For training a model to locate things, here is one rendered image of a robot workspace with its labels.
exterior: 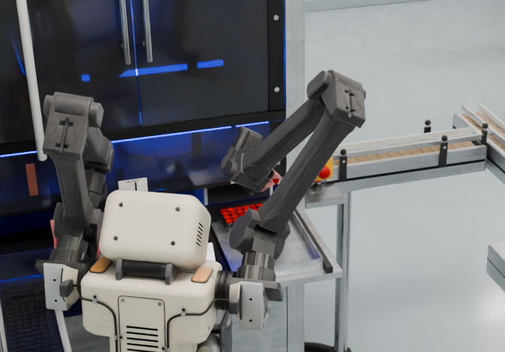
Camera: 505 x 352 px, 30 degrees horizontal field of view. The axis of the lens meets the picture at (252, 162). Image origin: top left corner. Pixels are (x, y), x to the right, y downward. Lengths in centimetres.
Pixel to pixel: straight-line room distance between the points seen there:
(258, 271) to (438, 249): 253
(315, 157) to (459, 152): 133
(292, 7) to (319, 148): 83
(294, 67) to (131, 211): 96
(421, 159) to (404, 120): 258
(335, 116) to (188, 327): 53
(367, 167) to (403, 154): 15
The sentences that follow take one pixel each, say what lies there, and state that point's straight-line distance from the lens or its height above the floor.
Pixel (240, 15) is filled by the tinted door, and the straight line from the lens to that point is 270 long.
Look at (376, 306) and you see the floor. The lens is 406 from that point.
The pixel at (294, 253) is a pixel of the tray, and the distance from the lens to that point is 273.
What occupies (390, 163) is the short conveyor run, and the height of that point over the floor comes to 92.
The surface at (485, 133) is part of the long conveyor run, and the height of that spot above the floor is 97.
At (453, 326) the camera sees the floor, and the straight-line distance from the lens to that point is 399.
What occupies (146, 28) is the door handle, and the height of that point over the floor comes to 153.
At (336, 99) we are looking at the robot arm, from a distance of 194.
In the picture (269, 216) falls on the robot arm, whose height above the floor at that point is 131.
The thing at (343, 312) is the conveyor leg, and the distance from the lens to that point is 346.
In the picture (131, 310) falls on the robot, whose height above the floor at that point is 118.
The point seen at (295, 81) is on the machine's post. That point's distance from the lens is 280.
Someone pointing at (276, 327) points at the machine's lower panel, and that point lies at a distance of 321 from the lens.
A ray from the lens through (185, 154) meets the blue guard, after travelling 281.
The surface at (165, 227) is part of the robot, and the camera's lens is 197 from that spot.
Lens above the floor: 233
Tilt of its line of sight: 26 degrees down
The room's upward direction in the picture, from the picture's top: 1 degrees counter-clockwise
